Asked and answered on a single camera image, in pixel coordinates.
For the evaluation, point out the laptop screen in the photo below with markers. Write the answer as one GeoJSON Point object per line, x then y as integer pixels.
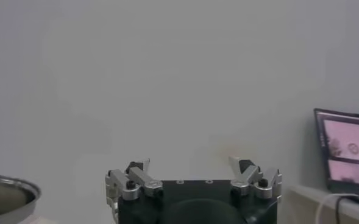
{"type": "Point", "coordinates": [346, 140]}

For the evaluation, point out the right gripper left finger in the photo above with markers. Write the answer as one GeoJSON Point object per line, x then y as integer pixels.
{"type": "Point", "coordinates": [142, 179]}

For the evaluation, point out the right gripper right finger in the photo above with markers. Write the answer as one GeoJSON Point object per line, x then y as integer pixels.
{"type": "Point", "coordinates": [247, 176]}

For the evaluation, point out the stainless steel bowl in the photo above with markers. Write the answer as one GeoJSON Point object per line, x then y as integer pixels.
{"type": "Point", "coordinates": [30, 204]}

